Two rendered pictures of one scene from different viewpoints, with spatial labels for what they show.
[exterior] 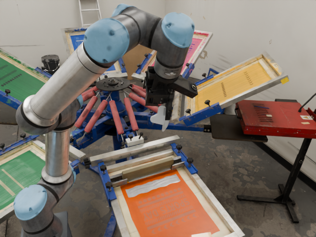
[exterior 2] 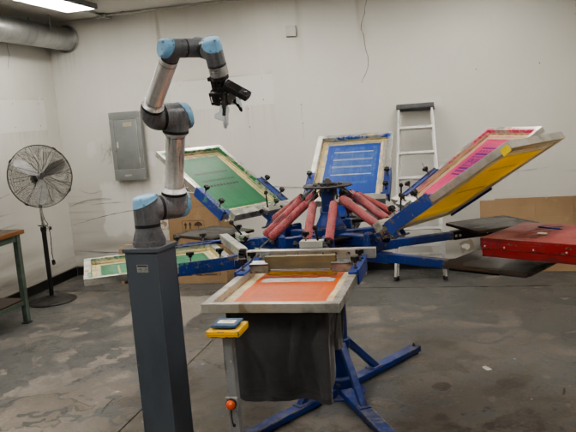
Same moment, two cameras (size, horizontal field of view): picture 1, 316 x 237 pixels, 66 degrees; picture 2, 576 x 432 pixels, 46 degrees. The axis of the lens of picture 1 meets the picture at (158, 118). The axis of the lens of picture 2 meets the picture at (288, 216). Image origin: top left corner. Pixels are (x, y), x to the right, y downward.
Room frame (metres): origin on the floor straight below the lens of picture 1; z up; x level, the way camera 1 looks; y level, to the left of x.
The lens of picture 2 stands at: (-1.44, -1.90, 1.74)
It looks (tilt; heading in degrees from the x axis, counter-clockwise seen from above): 8 degrees down; 37
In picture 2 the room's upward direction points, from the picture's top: 4 degrees counter-clockwise
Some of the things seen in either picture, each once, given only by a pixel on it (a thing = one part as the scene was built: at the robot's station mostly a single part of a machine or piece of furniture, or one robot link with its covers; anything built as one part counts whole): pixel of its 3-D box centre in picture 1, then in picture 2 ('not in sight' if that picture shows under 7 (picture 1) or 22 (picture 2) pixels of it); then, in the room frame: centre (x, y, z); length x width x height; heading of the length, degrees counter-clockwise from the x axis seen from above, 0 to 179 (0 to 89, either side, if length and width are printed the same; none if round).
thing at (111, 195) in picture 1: (107, 184); (248, 272); (1.10, 0.33, 0.97); 0.30 x 0.05 x 0.07; 23
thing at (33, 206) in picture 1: (34, 206); (147, 208); (0.62, 0.48, 1.37); 0.13 x 0.12 x 0.14; 162
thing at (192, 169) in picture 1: (183, 161); (357, 269); (1.32, -0.19, 0.97); 0.30 x 0.05 x 0.07; 23
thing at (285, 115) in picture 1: (275, 117); (564, 243); (1.79, -1.02, 1.06); 0.61 x 0.46 x 0.12; 83
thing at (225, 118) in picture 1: (187, 126); (426, 260); (1.88, -0.27, 0.91); 1.34 x 0.40 x 0.08; 83
